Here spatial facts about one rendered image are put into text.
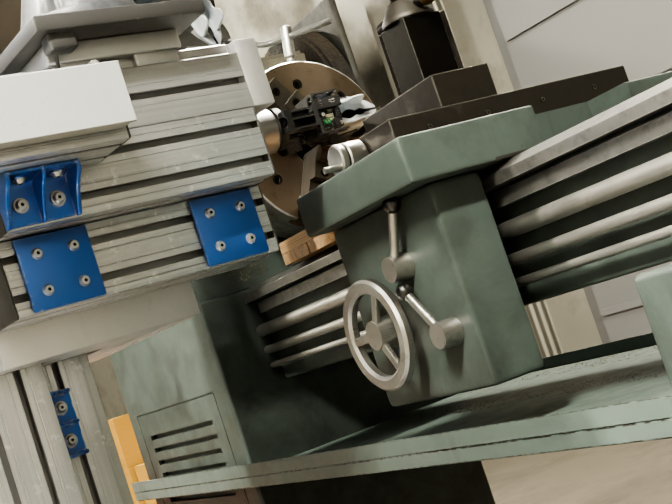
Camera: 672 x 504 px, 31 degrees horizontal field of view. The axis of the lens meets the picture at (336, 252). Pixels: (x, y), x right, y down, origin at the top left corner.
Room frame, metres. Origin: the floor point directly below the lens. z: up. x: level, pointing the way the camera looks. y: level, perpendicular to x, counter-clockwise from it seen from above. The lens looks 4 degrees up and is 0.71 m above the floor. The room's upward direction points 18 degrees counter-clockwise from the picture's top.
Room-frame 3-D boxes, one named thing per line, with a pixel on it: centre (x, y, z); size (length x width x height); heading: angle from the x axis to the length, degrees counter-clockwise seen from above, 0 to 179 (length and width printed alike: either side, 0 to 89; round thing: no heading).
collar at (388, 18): (1.72, -0.21, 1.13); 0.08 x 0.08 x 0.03
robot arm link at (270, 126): (1.97, 0.05, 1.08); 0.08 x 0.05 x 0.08; 28
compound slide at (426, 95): (1.75, -0.19, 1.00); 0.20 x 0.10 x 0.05; 29
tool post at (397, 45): (1.73, -0.21, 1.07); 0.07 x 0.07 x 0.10; 29
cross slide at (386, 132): (1.75, -0.26, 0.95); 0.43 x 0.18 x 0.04; 119
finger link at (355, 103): (2.05, -0.11, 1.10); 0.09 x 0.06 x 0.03; 118
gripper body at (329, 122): (2.00, -0.02, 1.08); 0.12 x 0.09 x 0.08; 118
